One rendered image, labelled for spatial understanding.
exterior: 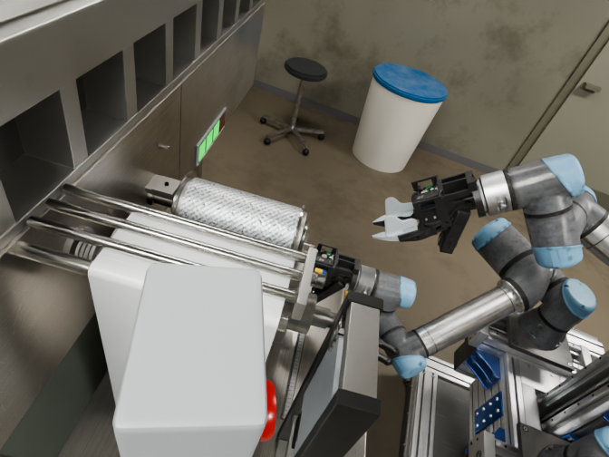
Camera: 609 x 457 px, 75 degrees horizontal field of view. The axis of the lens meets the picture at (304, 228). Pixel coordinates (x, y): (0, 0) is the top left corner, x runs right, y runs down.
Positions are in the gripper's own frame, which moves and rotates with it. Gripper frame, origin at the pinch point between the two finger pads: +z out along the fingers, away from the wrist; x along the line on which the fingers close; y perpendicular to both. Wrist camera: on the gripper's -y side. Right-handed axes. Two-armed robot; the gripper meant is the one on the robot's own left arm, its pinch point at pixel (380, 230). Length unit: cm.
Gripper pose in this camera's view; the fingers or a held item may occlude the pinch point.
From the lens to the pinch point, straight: 83.7
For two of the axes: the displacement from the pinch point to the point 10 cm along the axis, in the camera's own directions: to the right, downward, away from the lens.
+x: -1.7, 6.5, -7.4
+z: -8.8, 2.4, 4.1
